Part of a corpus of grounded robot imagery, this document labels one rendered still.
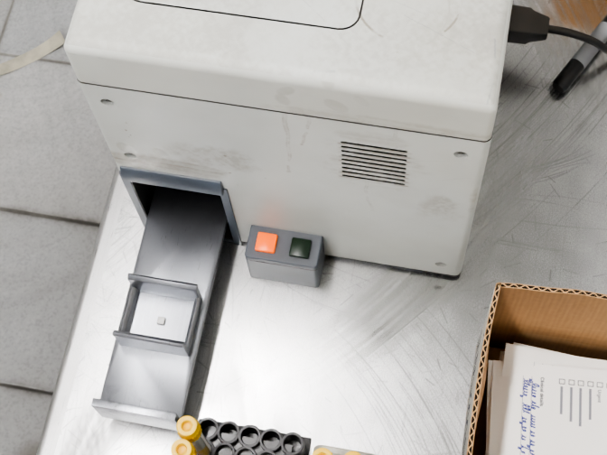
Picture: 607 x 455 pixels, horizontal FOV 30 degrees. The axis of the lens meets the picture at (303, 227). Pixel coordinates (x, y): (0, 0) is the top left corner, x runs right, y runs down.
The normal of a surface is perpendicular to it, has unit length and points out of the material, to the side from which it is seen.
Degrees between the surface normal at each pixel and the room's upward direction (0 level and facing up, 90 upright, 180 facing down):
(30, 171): 0
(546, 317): 89
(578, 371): 3
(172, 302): 0
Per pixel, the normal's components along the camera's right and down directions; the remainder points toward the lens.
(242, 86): -0.18, 0.91
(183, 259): -0.05, -0.38
